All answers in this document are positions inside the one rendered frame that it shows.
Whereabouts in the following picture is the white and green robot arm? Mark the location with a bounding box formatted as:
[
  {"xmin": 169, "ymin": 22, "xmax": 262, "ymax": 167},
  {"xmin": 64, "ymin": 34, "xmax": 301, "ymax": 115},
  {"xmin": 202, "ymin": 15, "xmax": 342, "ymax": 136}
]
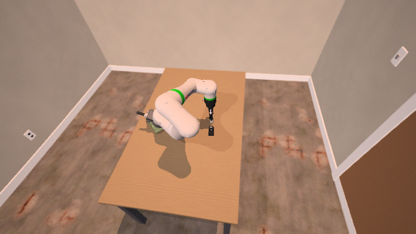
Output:
[{"xmin": 137, "ymin": 78, "xmax": 217, "ymax": 140}]

